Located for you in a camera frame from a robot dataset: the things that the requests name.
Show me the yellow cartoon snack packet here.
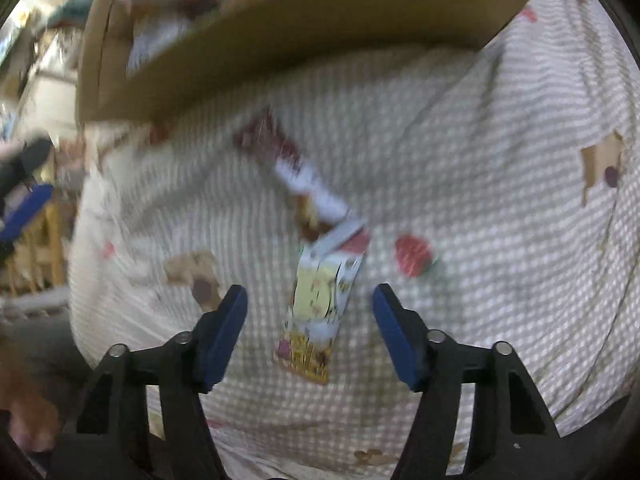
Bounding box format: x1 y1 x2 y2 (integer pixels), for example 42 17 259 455
273 217 370 385

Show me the brown chocolate snack bar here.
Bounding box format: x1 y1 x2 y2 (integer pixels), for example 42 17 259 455
233 107 352 242

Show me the person's right hand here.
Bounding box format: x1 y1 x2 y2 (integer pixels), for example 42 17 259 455
1 339 61 453

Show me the wooden chair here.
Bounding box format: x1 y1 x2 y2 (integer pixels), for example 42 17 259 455
1 200 66 297

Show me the open cardboard box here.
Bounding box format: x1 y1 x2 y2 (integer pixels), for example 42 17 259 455
76 0 529 124

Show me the patterned white bed quilt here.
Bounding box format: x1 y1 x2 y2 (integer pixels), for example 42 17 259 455
70 0 639 479

